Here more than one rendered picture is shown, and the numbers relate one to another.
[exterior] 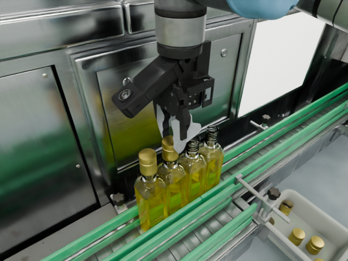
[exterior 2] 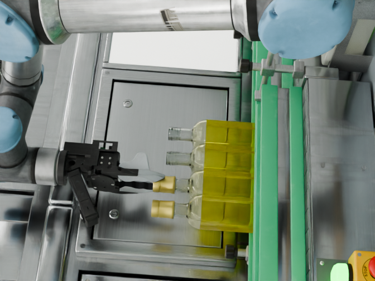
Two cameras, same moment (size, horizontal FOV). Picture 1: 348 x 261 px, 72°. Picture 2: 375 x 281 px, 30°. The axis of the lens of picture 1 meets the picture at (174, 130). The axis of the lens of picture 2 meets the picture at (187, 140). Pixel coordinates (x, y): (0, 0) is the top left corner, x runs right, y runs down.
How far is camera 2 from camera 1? 1.12 m
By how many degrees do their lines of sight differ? 39
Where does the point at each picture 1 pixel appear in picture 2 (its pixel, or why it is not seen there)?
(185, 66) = (75, 165)
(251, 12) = (13, 139)
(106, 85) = (108, 233)
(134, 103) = (84, 210)
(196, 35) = (48, 158)
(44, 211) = not seen: outside the picture
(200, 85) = (92, 154)
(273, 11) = (10, 130)
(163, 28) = (42, 180)
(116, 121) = (151, 233)
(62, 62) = (80, 263)
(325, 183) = not seen: outside the picture
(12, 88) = not seen: outside the picture
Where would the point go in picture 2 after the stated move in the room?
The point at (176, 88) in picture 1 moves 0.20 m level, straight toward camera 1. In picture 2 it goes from (87, 175) to (70, 196)
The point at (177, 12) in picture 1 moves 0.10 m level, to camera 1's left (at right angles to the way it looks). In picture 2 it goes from (30, 170) to (28, 219)
